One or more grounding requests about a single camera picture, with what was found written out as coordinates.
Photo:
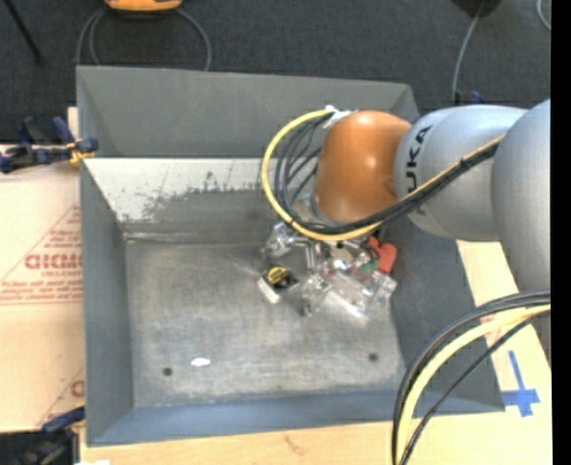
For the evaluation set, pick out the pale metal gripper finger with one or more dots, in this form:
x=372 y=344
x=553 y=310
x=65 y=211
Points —
x=279 y=238
x=315 y=288

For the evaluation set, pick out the small yellow and black box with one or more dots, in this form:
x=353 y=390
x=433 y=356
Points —
x=278 y=279

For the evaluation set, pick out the clear glass thing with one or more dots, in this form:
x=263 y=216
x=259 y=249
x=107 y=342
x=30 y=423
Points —
x=362 y=292

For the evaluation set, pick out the red-orange small block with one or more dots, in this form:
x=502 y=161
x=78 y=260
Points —
x=385 y=257

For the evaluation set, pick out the grey metal bin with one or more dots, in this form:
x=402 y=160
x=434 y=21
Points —
x=227 y=322

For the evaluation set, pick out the small white scrap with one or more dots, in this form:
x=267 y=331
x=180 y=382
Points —
x=200 y=362

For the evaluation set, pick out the brown cardboard board, red print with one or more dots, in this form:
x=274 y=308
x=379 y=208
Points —
x=33 y=269

